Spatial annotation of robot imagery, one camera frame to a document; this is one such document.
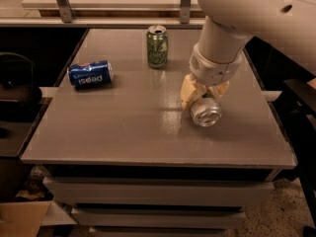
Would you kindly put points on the green soda can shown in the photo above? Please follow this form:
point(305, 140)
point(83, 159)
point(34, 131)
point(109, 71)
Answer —
point(157, 46)

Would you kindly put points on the silver 7up can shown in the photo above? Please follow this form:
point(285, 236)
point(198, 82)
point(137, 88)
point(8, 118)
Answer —
point(205, 112)

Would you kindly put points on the black chair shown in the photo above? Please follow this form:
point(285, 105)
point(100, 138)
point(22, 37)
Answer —
point(20, 94)

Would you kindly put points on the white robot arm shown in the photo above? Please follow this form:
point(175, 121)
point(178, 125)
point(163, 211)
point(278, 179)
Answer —
point(288, 25)

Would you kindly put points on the cardboard box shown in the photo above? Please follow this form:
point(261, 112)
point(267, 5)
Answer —
point(22, 213)

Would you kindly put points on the grey drawer cabinet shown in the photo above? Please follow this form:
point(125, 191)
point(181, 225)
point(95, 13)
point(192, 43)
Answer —
point(130, 162)

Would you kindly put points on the blue pepsi can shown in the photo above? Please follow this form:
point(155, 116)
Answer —
point(90, 74)

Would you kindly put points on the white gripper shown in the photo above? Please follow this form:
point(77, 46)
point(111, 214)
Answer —
point(213, 69)

